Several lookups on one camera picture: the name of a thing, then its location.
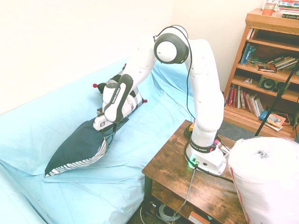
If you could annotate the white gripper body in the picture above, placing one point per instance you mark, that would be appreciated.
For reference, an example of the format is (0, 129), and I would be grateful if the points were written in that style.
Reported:
(102, 123)

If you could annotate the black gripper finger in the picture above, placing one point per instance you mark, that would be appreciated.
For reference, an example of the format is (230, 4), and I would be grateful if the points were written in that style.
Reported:
(114, 128)

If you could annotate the navy pillow with striped back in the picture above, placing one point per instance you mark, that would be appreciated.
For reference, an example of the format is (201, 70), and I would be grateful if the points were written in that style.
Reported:
(77, 144)

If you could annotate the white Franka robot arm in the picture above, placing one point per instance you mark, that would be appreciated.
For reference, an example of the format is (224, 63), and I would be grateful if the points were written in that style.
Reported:
(205, 93)

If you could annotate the plaid pillow with red pompoms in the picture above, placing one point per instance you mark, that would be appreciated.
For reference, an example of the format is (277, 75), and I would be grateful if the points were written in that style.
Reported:
(139, 99)

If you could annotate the light blue sofa cover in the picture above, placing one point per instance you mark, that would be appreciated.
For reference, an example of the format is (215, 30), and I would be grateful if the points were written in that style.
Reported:
(140, 130)

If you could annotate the rustic wooden side table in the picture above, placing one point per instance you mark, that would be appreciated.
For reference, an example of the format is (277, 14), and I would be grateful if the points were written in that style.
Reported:
(168, 168)

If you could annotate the red spine book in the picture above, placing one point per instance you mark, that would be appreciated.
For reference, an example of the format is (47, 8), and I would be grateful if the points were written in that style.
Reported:
(232, 96)

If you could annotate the small blue book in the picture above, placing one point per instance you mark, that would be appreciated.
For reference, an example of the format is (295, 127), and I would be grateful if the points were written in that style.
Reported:
(264, 114)

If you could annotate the blue Thailand book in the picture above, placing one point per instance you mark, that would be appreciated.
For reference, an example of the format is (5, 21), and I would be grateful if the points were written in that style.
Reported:
(249, 54)

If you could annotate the white bubble wrap roll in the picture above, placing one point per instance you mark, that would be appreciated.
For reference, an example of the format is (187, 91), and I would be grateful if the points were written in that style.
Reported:
(266, 177)

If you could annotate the olive green speaker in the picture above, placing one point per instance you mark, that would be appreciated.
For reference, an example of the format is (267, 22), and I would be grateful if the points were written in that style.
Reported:
(268, 84)

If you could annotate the orange cover book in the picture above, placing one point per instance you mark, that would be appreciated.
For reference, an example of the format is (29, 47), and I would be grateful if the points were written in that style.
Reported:
(276, 119)

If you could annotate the dark flat book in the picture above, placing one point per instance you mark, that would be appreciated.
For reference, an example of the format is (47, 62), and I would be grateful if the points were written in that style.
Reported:
(265, 67)

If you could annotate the wooden bookshelf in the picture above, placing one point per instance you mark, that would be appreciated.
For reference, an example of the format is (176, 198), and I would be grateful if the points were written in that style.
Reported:
(257, 23)

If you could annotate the orange white cup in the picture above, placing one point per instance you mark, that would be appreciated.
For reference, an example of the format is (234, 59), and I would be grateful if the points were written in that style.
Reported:
(268, 9)

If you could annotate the stack of books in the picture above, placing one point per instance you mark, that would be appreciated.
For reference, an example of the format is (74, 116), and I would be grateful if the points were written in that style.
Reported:
(289, 10)

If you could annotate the black camera tripod stand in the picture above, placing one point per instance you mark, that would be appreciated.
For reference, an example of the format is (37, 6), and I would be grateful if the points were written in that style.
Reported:
(275, 102)

